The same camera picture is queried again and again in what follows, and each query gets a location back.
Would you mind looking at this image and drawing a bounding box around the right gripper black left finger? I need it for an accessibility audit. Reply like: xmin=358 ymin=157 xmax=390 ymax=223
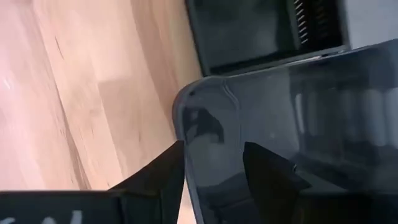
xmin=0 ymin=139 xmax=186 ymax=224

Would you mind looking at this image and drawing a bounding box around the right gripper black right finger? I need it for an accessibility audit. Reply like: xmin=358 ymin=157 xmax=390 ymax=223
xmin=242 ymin=141 xmax=312 ymax=224

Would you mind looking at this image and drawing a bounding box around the grey translucent plastic bin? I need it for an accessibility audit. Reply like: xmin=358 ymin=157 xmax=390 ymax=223
xmin=172 ymin=39 xmax=398 ymax=224

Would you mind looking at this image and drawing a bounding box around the black slotted plastic basket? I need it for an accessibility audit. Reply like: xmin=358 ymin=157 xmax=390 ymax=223
xmin=185 ymin=0 xmax=351 ymax=77

